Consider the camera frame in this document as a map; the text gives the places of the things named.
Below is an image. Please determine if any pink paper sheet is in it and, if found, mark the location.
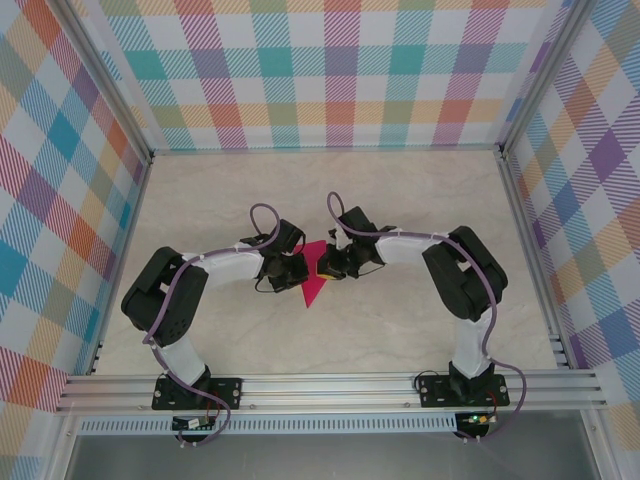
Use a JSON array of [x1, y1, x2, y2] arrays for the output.
[[292, 240, 329, 308]]

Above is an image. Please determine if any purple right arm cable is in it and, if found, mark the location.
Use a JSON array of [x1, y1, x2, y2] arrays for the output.
[[326, 191, 529, 444]]

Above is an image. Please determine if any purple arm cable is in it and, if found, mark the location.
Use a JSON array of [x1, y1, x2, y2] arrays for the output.
[[142, 202, 284, 448], [326, 191, 529, 444]]

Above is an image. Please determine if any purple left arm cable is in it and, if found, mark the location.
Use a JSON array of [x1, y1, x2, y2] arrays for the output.
[[142, 202, 284, 448]]

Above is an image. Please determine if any aluminium frame rail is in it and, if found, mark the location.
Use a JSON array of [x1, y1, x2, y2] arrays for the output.
[[499, 152, 574, 371], [149, 144, 504, 157], [88, 154, 154, 376]]

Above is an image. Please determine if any wide aluminium mounting rail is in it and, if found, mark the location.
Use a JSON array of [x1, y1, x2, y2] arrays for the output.
[[54, 369, 609, 416]]

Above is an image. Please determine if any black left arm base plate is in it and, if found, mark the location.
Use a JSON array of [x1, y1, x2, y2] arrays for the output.
[[152, 375, 245, 412]]

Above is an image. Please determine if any thin red black wire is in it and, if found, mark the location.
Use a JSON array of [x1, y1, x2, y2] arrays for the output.
[[204, 392, 225, 426], [484, 391, 503, 424]]

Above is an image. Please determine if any slotted grey cable duct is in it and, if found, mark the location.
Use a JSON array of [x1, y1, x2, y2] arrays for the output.
[[77, 417, 459, 435]]

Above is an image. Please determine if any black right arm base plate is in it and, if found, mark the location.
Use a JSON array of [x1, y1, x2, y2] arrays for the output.
[[415, 372, 509, 409]]

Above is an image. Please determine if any aluminium frame post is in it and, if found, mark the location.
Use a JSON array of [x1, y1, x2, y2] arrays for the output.
[[58, 0, 154, 164], [497, 0, 591, 159]]

